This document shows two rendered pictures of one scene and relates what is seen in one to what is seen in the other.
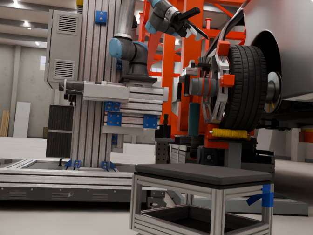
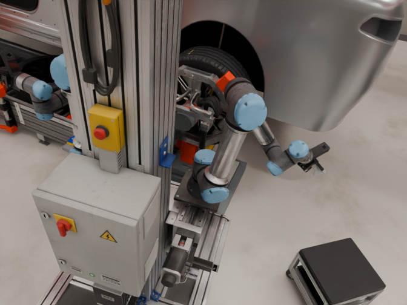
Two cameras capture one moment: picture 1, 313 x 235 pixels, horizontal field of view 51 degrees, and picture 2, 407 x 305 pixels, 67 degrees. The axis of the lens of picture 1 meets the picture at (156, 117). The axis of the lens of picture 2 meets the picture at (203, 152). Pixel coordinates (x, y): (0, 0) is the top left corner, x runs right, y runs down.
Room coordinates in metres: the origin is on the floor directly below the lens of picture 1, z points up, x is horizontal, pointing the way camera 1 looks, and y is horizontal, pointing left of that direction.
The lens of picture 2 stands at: (1.73, 1.14, 1.99)
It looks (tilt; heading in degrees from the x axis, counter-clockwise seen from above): 41 degrees down; 292
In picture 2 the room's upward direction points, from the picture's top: 9 degrees clockwise
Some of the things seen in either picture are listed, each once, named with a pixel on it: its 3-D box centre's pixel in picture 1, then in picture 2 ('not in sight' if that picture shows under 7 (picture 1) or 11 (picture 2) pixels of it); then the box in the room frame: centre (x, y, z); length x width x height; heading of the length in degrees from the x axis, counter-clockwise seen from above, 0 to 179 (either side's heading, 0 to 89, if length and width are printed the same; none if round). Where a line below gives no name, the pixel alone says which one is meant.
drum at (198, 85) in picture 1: (204, 87); (189, 114); (2.46, -0.35, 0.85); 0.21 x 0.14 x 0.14; 95
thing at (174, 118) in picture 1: (187, 123); not in sight; (4.95, -0.46, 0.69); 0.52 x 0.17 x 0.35; 95
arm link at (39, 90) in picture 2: not in sight; (38, 89); (2.86, 0.36, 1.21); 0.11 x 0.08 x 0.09; 178
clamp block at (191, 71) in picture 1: (191, 71); (206, 123); (2.28, -0.23, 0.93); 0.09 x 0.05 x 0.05; 95
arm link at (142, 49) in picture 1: (138, 53); (206, 165); (2.11, 0.14, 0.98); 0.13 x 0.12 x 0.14; 131
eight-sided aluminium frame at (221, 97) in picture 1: (213, 87); (193, 109); (2.47, -0.42, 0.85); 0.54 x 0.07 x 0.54; 5
